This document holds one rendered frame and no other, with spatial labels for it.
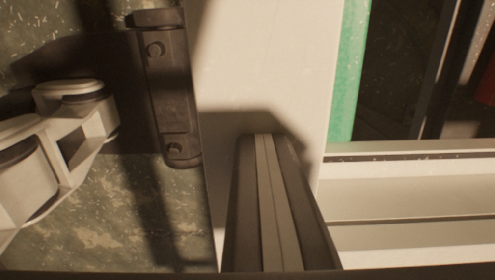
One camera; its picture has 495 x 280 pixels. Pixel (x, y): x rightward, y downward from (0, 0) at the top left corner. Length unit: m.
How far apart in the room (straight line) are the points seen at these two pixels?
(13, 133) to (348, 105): 0.58
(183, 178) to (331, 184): 1.17
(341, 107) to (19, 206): 0.56
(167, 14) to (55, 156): 0.49
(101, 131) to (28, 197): 0.30
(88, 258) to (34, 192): 1.45
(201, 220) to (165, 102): 0.79
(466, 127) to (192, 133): 0.78
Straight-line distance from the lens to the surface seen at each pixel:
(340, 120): 0.17
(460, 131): 0.63
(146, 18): 0.87
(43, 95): 0.92
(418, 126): 0.62
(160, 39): 0.84
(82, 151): 0.78
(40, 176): 0.63
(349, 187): 0.17
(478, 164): 0.22
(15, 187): 0.59
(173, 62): 0.84
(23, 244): 2.20
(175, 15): 0.86
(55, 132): 0.66
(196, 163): 1.02
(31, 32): 1.32
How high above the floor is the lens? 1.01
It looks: 62 degrees down
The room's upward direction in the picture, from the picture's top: 180 degrees clockwise
